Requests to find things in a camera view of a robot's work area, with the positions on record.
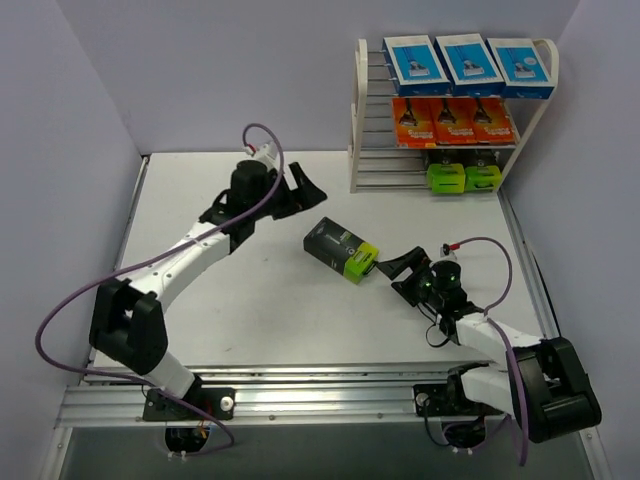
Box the black green razor box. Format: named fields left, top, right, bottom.
left=303, top=217, right=379, bottom=284
left=463, top=150, right=502, bottom=192
left=424, top=150, right=465, bottom=194

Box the orange Gillette razor box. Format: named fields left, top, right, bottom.
left=392, top=97, right=437, bottom=149
left=428, top=98, right=477, bottom=145
left=471, top=98, right=515, bottom=144

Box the blue white Harry's razor box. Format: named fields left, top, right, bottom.
left=434, top=33, right=505, bottom=98

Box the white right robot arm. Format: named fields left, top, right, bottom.
left=377, top=245, right=602, bottom=443

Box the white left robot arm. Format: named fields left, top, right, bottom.
left=89, top=160, right=327, bottom=419

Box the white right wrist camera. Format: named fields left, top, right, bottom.
left=439, top=244, right=458, bottom=263

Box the cream metal wire shelf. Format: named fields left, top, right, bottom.
left=348, top=38, right=551, bottom=193

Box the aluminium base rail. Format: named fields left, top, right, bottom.
left=54, top=363, right=599, bottom=429

